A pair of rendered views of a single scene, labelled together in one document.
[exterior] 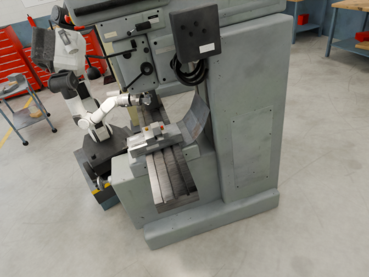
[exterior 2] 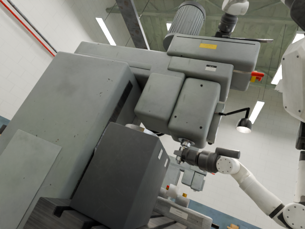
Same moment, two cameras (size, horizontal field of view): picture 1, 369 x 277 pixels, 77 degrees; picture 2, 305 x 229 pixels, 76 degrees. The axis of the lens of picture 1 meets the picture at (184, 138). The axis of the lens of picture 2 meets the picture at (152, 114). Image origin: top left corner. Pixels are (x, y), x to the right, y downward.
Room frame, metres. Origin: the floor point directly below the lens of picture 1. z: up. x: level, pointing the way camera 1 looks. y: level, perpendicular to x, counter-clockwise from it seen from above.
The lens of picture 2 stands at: (2.32, 0.46, 1.04)
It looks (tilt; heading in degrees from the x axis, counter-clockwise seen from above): 19 degrees up; 209
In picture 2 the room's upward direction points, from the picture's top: 23 degrees clockwise
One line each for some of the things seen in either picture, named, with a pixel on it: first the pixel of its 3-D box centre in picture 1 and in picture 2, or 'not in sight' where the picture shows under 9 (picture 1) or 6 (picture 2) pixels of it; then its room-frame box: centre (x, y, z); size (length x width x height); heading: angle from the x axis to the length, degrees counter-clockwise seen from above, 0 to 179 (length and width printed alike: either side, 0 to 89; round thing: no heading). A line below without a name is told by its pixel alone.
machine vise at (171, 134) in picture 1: (154, 137); (175, 206); (1.27, 0.20, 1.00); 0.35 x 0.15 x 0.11; 100
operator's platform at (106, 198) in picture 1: (117, 166); not in sight; (2.01, 0.80, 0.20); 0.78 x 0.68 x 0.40; 27
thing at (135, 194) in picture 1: (169, 180); not in sight; (1.39, 0.21, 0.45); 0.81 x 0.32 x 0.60; 97
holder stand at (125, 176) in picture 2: (147, 93); (132, 175); (1.87, 0.22, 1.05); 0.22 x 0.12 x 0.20; 10
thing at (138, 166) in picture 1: (162, 147); not in sight; (1.39, 0.18, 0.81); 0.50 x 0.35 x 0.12; 97
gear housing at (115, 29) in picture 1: (130, 22); (199, 79); (1.40, 0.14, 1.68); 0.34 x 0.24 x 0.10; 97
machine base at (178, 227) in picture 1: (204, 195); not in sight; (1.42, -0.07, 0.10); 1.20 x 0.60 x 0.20; 97
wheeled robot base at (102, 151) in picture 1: (104, 139); not in sight; (2.02, 0.80, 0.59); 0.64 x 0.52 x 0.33; 27
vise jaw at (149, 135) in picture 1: (148, 134); (182, 201); (1.27, 0.22, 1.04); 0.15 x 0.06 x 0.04; 10
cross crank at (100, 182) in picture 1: (105, 182); not in sight; (1.33, 0.68, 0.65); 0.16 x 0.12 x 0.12; 97
